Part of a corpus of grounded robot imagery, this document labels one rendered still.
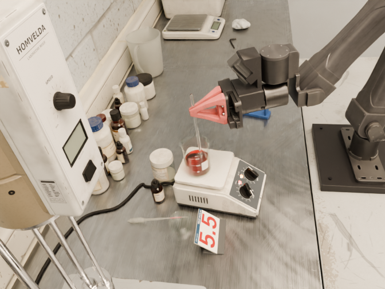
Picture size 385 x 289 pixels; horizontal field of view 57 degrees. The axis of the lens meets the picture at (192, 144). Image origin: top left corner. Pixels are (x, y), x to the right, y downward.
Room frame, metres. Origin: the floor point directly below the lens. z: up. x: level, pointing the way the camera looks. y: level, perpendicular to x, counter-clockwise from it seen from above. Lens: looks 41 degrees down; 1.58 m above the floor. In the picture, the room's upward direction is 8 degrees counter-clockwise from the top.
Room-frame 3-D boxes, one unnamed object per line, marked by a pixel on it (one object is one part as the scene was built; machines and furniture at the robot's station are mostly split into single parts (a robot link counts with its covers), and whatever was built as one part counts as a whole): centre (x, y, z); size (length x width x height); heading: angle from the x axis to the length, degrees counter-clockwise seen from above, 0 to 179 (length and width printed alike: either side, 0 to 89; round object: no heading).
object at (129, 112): (0.93, 0.18, 0.93); 0.06 x 0.06 x 0.07
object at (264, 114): (0.90, -0.20, 0.92); 0.10 x 0.03 x 0.04; 58
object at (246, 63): (0.62, -0.12, 1.21); 0.07 x 0.06 x 0.11; 4
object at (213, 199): (0.60, -0.05, 0.94); 0.22 x 0.13 x 0.08; 67
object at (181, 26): (1.57, -0.08, 0.92); 0.26 x 0.19 x 0.05; 71
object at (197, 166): (0.60, 0.00, 1.03); 0.07 x 0.06 x 0.08; 73
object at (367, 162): (0.63, -0.42, 0.96); 0.20 x 0.07 x 0.08; 168
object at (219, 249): (0.47, -0.01, 0.92); 0.09 x 0.06 x 0.04; 168
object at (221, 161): (0.61, -0.02, 0.98); 0.12 x 0.12 x 0.01; 67
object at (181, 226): (0.51, 0.05, 0.91); 0.06 x 0.06 x 0.02
